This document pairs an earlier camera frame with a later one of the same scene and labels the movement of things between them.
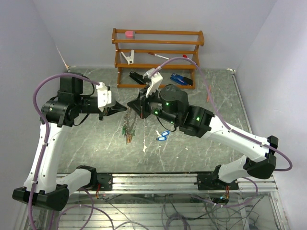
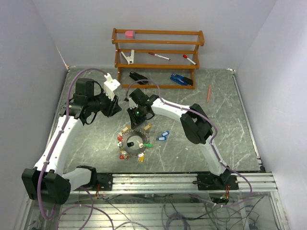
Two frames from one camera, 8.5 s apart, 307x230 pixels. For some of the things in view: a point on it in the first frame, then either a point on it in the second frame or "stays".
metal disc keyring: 128,130 → 144,140
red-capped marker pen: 156,54 stays
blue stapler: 181,79 stays
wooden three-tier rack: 115,41 stays
